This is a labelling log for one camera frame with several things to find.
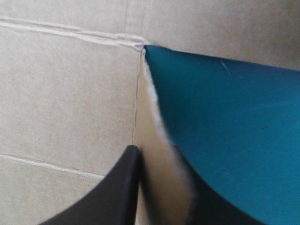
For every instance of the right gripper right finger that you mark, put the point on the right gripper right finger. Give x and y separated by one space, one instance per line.
211 206

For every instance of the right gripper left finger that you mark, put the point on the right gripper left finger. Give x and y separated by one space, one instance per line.
112 197

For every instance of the brown cardboard box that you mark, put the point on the brown cardboard box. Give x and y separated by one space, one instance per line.
70 105

